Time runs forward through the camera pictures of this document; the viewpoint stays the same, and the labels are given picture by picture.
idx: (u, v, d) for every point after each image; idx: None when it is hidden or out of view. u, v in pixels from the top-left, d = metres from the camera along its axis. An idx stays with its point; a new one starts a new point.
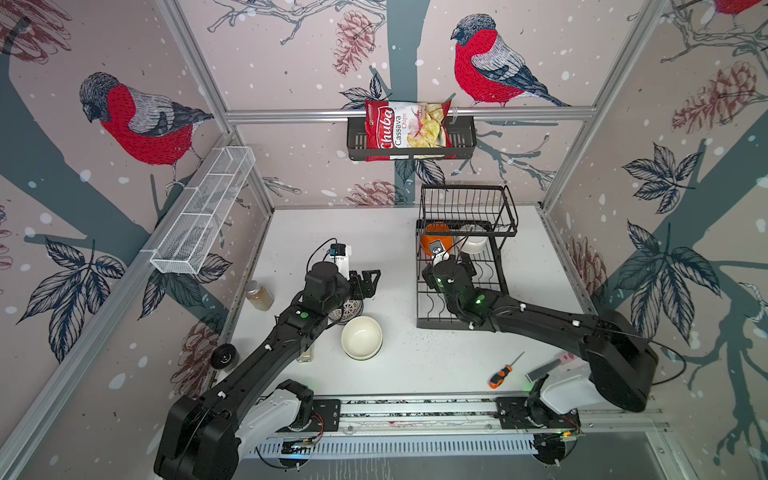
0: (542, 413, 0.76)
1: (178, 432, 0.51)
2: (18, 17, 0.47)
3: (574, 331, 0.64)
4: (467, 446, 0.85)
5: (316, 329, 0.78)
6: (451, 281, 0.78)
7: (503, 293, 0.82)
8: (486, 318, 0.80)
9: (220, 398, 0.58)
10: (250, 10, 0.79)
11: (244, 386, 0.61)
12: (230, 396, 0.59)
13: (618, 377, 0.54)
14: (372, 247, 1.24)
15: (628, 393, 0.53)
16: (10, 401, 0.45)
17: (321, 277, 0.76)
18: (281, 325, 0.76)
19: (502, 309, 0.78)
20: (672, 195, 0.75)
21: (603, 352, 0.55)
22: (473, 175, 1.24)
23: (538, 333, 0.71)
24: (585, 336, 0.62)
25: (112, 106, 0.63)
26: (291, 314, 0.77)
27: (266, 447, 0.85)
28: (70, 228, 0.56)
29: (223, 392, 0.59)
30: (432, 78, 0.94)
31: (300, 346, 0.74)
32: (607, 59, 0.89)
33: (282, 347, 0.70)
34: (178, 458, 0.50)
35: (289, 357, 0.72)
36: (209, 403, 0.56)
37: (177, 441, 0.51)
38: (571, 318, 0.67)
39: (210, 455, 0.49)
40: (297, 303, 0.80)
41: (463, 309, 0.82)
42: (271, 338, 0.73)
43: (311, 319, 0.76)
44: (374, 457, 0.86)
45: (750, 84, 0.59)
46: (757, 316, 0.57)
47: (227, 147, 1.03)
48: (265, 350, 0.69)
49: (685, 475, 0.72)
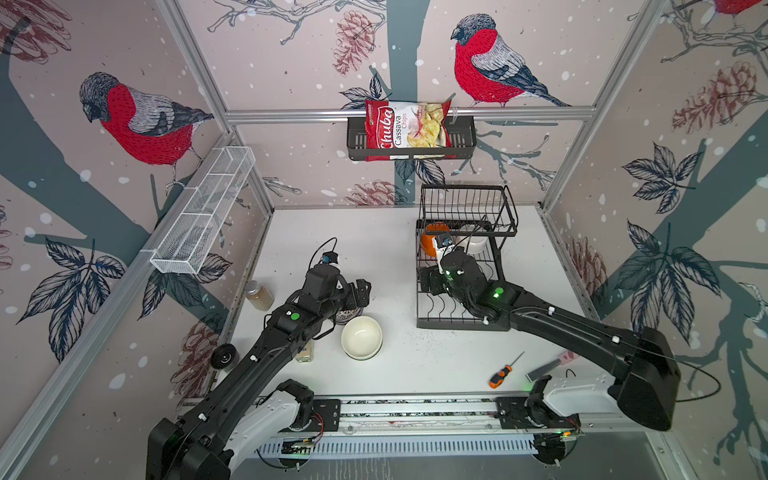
0: (543, 413, 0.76)
1: (160, 454, 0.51)
2: (18, 17, 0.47)
3: (613, 347, 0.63)
4: (467, 447, 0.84)
5: (309, 331, 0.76)
6: (460, 272, 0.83)
7: (524, 291, 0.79)
8: (503, 313, 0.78)
9: (201, 421, 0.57)
10: (250, 10, 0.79)
11: (227, 405, 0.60)
12: (212, 417, 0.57)
13: (654, 401, 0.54)
14: (372, 247, 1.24)
15: (656, 414, 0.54)
16: (10, 401, 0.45)
17: (321, 275, 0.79)
18: (270, 330, 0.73)
19: (526, 309, 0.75)
20: (672, 195, 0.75)
21: (646, 376, 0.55)
22: (473, 175, 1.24)
23: (568, 343, 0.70)
24: (625, 356, 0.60)
25: (112, 107, 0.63)
26: (280, 315, 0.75)
27: (266, 448, 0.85)
28: (70, 228, 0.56)
29: (205, 414, 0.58)
30: (432, 78, 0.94)
31: (290, 352, 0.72)
32: (607, 59, 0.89)
33: (270, 357, 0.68)
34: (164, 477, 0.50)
35: (278, 366, 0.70)
36: (190, 426, 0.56)
37: (160, 463, 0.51)
38: (609, 331, 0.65)
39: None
40: (288, 304, 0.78)
41: (477, 303, 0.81)
42: (258, 346, 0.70)
43: (302, 321, 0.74)
44: (374, 457, 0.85)
45: (750, 84, 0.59)
46: (757, 316, 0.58)
47: (227, 147, 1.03)
48: (251, 362, 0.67)
49: (685, 475, 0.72)
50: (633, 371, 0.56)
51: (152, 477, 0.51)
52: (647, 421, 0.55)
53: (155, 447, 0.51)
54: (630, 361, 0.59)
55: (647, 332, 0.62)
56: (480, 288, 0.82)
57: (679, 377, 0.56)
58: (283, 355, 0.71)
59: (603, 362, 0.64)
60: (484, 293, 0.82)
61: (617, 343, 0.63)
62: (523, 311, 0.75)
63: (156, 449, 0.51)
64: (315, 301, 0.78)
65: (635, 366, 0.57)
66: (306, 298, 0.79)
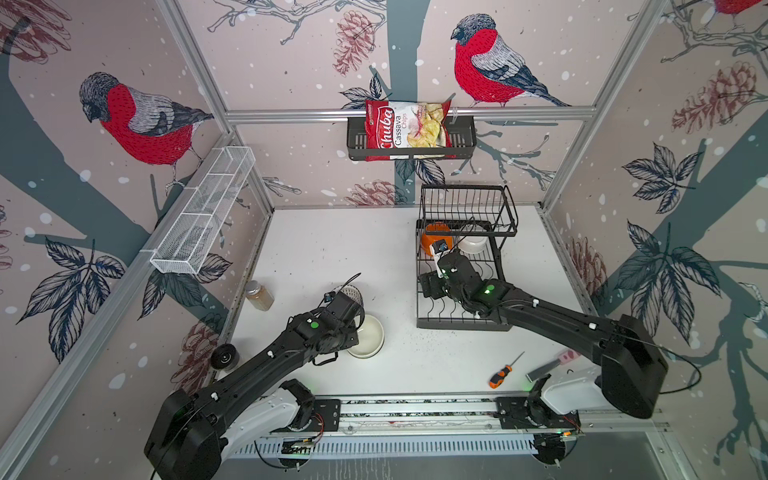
0: (542, 412, 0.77)
1: (168, 422, 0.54)
2: (18, 17, 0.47)
3: (588, 332, 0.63)
4: (466, 446, 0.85)
5: (324, 342, 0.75)
6: (454, 271, 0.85)
7: (514, 287, 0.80)
8: (494, 309, 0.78)
9: (212, 399, 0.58)
10: (250, 10, 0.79)
11: (238, 392, 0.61)
12: (222, 399, 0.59)
13: (627, 382, 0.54)
14: (372, 248, 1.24)
15: (634, 401, 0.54)
16: (10, 401, 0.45)
17: (348, 299, 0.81)
18: (290, 332, 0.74)
19: (512, 303, 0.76)
20: (672, 195, 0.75)
21: (619, 359, 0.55)
22: (473, 175, 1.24)
23: (554, 334, 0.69)
24: (601, 340, 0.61)
25: (111, 107, 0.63)
26: (301, 321, 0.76)
27: (266, 447, 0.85)
28: (69, 228, 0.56)
29: (216, 394, 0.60)
30: (432, 78, 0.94)
31: (302, 358, 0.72)
32: (607, 59, 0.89)
33: (285, 357, 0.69)
34: (163, 448, 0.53)
35: (288, 369, 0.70)
36: (201, 402, 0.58)
37: (165, 432, 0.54)
38: (587, 318, 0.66)
39: (190, 457, 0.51)
40: (310, 313, 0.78)
41: (470, 299, 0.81)
42: (277, 344, 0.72)
43: (319, 332, 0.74)
44: (374, 457, 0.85)
45: (750, 83, 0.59)
46: (757, 316, 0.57)
47: (227, 147, 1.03)
48: (268, 357, 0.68)
49: (685, 475, 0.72)
50: (606, 354, 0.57)
51: (152, 443, 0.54)
52: (630, 409, 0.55)
53: (165, 415, 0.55)
54: (604, 345, 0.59)
55: (626, 319, 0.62)
56: (475, 285, 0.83)
57: (662, 367, 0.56)
58: (295, 359, 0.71)
59: (581, 348, 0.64)
60: (478, 289, 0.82)
61: (593, 329, 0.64)
62: (510, 304, 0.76)
63: (167, 418, 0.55)
64: (336, 320, 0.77)
65: (608, 349, 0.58)
66: (329, 312, 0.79)
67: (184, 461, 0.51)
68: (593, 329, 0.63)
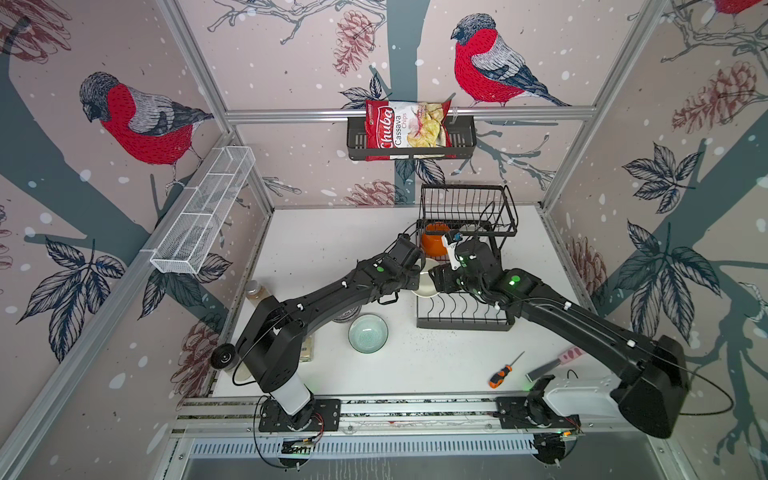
0: (541, 410, 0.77)
1: (261, 322, 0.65)
2: (18, 17, 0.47)
3: (626, 350, 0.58)
4: (467, 446, 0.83)
5: (387, 287, 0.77)
6: (473, 257, 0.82)
7: (542, 282, 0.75)
8: (516, 302, 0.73)
9: (299, 308, 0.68)
10: (250, 10, 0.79)
11: (320, 307, 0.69)
12: (307, 310, 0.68)
13: (656, 407, 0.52)
14: (372, 248, 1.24)
15: (656, 423, 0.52)
16: (10, 400, 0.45)
17: (410, 245, 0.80)
18: (358, 269, 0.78)
19: (540, 301, 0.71)
20: (672, 195, 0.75)
21: (656, 383, 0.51)
22: (473, 175, 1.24)
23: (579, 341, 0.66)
24: (639, 360, 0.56)
25: (111, 106, 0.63)
26: (367, 263, 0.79)
27: (266, 446, 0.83)
28: (69, 228, 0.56)
29: (302, 305, 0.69)
30: (432, 78, 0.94)
31: (370, 295, 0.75)
32: (608, 59, 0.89)
33: (356, 289, 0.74)
34: (256, 341, 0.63)
35: (359, 302, 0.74)
36: (289, 308, 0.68)
37: (257, 329, 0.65)
38: (625, 334, 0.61)
39: (280, 351, 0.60)
40: (374, 257, 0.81)
41: (490, 290, 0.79)
42: (348, 277, 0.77)
43: (383, 276, 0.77)
44: (374, 457, 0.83)
45: (750, 83, 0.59)
46: (757, 316, 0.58)
47: (227, 147, 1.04)
48: (341, 285, 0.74)
49: (685, 475, 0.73)
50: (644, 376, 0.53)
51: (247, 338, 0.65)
52: (646, 426, 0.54)
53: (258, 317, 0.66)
54: (643, 366, 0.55)
55: (665, 340, 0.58)
56: (495, 275, 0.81)
57: (686, 391, 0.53)
58: (365, 295, 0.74)
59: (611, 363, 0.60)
60: (498, 282, 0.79)
61: (631, 347, 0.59)
62: (537, 302, 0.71)
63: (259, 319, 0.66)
64: (398, 265, 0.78)
65: (648, 372, 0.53)
66: (391, 258, 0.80)
67: (275, 353, 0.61)
68: (631, 347, 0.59)
